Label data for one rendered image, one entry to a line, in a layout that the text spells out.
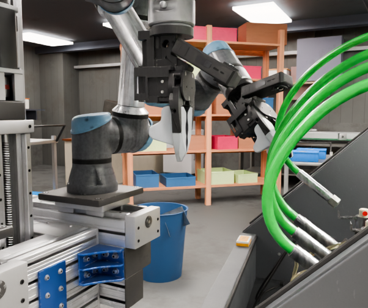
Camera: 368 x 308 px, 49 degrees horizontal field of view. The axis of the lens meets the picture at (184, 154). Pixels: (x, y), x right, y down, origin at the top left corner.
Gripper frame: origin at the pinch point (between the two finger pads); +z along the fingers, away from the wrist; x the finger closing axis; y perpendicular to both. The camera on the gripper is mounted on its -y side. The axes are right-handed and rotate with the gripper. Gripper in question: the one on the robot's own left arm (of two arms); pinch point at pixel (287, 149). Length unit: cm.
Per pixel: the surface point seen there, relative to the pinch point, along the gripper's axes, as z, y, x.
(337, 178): 1.8, 2.8, -25.0
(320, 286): 31.5, -8.3, 33.2
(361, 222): 20.4, -4.3, 0.6
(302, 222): 18.2, -0.3, 12.0
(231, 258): 11.4, 24.5, -0.1
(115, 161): -386, 411, -326
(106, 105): -611, 468, -405
